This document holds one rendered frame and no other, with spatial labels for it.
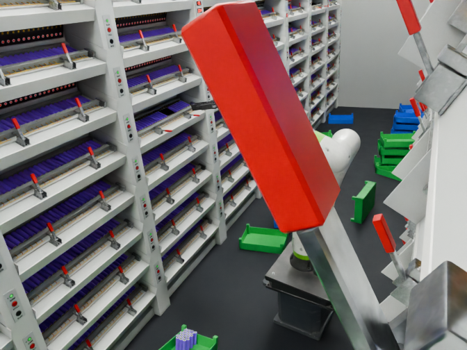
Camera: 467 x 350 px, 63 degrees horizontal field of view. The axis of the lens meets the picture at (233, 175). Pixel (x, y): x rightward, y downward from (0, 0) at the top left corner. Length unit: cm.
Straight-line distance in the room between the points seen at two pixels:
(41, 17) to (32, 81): 22
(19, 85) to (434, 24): 122
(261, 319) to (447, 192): 200
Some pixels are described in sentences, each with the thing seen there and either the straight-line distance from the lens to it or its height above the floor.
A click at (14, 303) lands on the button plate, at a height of 67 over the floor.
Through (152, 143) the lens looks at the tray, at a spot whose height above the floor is 94.
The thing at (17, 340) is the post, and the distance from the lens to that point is 162.
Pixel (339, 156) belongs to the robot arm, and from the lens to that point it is 155.
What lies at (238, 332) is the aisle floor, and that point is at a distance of 211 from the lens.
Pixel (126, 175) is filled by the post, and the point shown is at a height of 85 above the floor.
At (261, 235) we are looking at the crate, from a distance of 276.
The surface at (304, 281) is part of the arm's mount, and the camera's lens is 185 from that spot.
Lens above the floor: 155
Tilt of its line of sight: 25 degrees down
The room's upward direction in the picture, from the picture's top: 5 degrees counter-clockwise
